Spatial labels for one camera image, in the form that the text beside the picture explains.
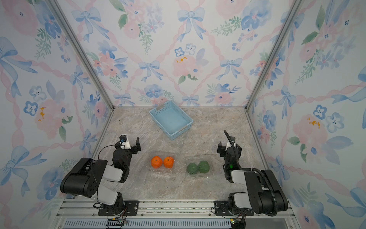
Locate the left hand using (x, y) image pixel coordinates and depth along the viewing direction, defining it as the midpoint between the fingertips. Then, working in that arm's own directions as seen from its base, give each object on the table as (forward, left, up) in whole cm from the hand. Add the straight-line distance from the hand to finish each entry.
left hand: (131, 137), depth 89 cm
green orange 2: (-16, -45, -6) cm, 48 cm away
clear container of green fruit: (-9, -41, -12) cm, 44 cm away
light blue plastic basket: (+25, -24, -13) cm, 37 cm away
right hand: (+3, -62, -2) cm, 62 cm away
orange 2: (-14, -24, -6) cm, 28 cm away
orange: (-14, -17, -5) cm, 22 cm away
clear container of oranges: (-13, -20, -7) cm, 25 cm away
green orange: (-17, -38, -6) cm, 42 cm away
